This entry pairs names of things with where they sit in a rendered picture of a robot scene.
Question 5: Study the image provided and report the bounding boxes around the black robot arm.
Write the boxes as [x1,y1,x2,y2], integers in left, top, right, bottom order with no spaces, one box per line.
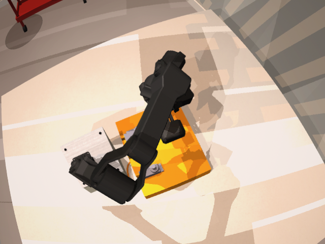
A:
[69,50,194,205]

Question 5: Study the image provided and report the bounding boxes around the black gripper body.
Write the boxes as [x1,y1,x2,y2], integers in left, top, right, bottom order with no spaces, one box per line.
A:
[139,82,186,144]

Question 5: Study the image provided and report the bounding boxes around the orange flat rectangular deck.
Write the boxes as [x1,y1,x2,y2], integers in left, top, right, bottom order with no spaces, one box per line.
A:
[116,107,211,199]

